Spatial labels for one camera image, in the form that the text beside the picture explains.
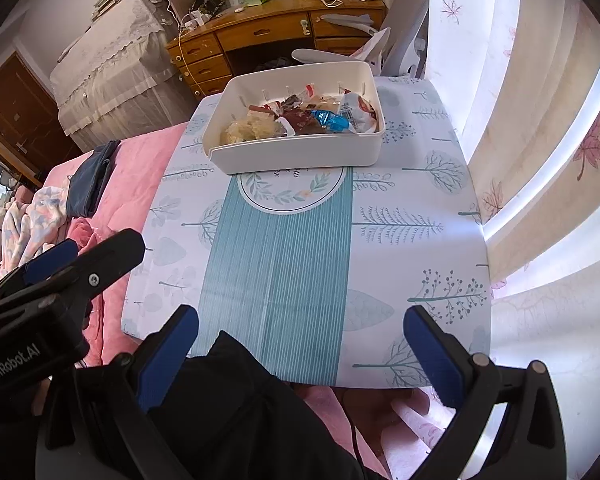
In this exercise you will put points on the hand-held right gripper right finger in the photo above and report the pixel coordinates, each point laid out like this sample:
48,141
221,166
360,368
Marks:
435,357

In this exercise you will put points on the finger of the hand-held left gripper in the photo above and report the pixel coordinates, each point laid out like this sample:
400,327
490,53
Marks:
110,255
50,262

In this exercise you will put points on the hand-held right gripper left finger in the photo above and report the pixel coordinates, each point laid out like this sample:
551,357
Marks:
167,357

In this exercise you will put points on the large yellow cracker bag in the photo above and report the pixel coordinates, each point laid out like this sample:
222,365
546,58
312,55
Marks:
232,134

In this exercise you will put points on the white plastic storage box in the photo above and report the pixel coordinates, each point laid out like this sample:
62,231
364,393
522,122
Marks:
300,156

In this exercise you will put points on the brown chocolate packet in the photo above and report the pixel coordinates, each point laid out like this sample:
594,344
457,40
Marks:
305,121

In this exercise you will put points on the red and white snack bag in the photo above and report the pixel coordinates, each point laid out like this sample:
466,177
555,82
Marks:
362,112

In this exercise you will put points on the small red and white sachet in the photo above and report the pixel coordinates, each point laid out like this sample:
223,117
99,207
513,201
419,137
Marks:
307,91

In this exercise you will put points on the blue snack packet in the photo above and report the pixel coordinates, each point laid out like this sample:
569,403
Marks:
332,121

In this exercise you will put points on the pink towel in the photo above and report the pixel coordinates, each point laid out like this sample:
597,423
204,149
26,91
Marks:
82,232

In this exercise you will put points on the floral fleece blanket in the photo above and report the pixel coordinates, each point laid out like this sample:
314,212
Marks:
30,220

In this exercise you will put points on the blue denim pouch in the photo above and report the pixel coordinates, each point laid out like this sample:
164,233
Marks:
87,185

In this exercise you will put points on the pink blanket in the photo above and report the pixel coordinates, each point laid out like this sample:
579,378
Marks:
130,170

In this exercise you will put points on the person's black clothing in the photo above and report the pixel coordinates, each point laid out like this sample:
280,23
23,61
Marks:
240,410

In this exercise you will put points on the brown wooden door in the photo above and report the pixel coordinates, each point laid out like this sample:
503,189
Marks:
15,110

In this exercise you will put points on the lace covered piano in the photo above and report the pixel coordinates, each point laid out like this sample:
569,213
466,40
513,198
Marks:
115,70

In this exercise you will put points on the white power strip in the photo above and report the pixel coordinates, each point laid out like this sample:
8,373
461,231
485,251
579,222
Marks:
195,19

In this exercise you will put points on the trash bin with white liner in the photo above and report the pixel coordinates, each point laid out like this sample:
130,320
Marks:
275,64

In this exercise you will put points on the stack of books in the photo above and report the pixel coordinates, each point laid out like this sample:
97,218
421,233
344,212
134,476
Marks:
112,2

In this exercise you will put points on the leaf-printed curtain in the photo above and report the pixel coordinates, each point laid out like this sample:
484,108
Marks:
520,110

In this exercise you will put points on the wooden desk with drawers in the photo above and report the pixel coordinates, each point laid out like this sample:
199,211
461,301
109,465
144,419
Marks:
260,30

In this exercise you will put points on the dark floral pouch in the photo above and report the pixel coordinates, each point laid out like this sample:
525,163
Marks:
211,2

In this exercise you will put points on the white drawer lock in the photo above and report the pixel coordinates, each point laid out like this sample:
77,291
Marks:
305,26

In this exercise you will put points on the red and white plastic bag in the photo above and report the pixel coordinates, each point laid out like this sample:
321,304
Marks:
375,47

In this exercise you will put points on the grey office chair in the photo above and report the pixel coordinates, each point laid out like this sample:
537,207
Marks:
405,25

